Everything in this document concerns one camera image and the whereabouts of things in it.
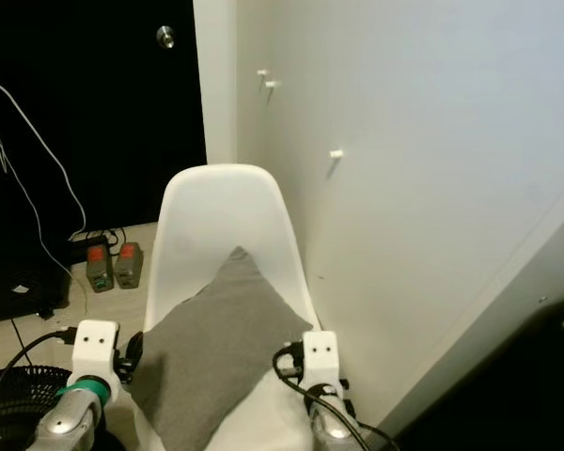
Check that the grey battery pack red top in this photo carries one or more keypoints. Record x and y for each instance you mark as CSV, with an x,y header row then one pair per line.
x,y
128,266
100,271

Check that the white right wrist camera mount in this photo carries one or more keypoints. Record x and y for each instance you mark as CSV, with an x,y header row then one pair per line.
x,y
321,355

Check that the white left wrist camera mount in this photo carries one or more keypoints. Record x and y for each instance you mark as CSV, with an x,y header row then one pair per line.
x,y
94,346

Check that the silver round door knob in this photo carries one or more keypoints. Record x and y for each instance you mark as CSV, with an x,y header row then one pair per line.
x,y
165,37

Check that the grey fabric pillow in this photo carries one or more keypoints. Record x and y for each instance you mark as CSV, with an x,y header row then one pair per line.
x,y
216,348

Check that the black power adapter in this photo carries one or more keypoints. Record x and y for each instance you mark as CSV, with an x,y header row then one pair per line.
x,y
80,249

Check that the black low box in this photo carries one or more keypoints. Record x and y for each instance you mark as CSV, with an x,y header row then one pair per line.
x,y
19,287

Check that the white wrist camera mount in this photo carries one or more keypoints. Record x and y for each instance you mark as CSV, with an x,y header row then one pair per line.
x,y
321,355
94,346

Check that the white plastic chair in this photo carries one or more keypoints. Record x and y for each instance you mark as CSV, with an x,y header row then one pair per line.
x,y
211,211

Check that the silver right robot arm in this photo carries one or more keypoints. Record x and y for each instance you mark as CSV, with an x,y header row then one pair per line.
x,y
331,423

